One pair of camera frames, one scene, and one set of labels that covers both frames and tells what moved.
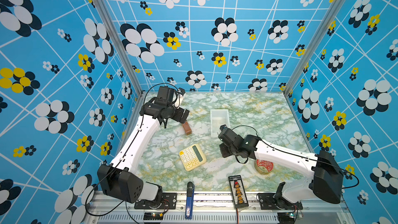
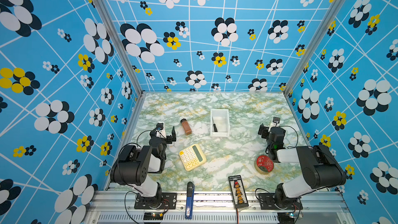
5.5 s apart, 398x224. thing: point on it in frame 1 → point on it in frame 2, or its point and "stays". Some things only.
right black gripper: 222,149 → 266,130
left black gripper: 178,116 → 168,140
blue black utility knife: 190,189 stays
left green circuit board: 153,215 stays
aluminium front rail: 118,208 stays
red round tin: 264,167 stays
